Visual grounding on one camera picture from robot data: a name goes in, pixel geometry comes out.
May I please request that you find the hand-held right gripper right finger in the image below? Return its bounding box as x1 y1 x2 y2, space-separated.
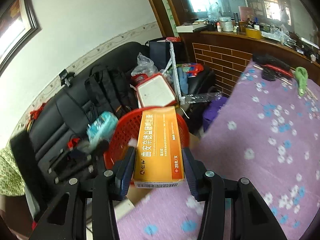
182 148 288 240

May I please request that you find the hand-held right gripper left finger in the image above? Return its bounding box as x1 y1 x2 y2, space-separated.
29 147 137 240

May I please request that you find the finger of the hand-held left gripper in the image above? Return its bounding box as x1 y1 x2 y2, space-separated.
59 140 110 159
47 159 101 183

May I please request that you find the teal cartoon tissue pack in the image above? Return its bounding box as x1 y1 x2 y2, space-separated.
86 112 119 153

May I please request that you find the red plastic basket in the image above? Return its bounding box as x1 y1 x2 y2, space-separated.
104 107 190 178

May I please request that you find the orange medicine box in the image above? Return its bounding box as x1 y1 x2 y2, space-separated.
132 106 186 188

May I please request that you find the cardboard box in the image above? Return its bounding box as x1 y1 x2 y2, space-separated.
113 182 151 221

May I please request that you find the black leather sofa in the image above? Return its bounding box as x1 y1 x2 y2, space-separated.
26 41 217 180

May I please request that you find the black backpack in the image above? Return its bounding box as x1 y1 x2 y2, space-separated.
84 66 138 117

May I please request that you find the purple cloth bundle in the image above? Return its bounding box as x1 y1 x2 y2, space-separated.
202 96 228 133

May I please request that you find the white tray red rim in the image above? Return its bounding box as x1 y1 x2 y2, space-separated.
135 73 176 109

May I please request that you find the clear crinkled plastic wrap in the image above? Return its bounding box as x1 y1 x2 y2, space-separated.
182 92 223 106

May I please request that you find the blue cloth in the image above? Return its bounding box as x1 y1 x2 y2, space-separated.
176 73 190 97

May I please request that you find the clear plastic bag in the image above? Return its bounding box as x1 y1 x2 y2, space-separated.
131 52 160 78

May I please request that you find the long white strip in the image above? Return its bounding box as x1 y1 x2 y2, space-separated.
168 42 186 103

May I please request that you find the dark blue paper bag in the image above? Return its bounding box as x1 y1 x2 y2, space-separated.
148 39 187 67

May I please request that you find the brown wooden counter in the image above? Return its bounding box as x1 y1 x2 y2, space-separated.
175 28 320 98

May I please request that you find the red black tool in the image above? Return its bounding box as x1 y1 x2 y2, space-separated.
252 53 295 81

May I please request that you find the green cloth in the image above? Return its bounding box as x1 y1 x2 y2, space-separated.
293 67 309 97

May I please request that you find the silver metal pot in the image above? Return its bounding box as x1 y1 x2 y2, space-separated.
221 17 236 32

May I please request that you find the green bamboo panel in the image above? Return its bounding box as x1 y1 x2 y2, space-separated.
152 0 179 40

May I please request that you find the dark framed wall picture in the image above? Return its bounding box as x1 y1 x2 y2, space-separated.
0 0 41 73

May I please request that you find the large wall mirror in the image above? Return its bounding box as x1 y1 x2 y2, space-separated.
180 0 320 48

